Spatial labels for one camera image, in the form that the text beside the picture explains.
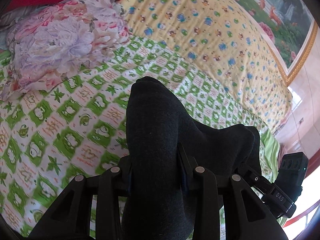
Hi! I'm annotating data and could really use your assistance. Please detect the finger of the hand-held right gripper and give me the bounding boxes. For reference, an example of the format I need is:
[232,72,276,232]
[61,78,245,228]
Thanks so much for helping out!
[240,167,263,188]

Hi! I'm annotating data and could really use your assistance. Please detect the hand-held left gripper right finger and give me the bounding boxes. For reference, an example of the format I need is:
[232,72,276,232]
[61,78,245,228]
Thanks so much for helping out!
[176,142,285,240]

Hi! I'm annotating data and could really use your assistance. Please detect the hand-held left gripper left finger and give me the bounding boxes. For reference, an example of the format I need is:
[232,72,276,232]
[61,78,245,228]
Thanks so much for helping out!
[30,156,133,240]

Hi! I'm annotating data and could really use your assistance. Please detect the black pants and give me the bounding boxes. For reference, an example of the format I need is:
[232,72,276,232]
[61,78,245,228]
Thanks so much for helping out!
[121,76,262,240]

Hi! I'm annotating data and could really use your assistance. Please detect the light green cloth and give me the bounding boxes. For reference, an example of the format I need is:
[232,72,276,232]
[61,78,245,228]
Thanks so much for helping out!
[260,130,280,178]

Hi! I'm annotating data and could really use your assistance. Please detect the green frog printed bed sheet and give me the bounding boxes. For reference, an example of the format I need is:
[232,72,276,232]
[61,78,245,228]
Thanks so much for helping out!
[0,36,283,240]

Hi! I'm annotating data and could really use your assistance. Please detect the yellow animal printed quilt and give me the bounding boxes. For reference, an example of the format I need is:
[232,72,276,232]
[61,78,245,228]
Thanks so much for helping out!
[120,0,293,130]

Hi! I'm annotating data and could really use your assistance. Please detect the pink floral cloth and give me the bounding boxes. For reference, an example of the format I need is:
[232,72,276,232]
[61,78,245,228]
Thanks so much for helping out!
[0,0,134,100]

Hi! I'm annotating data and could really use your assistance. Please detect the framed landscape wall picture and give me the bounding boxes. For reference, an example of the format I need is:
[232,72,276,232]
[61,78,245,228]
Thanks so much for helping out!
[212,0,318,84]

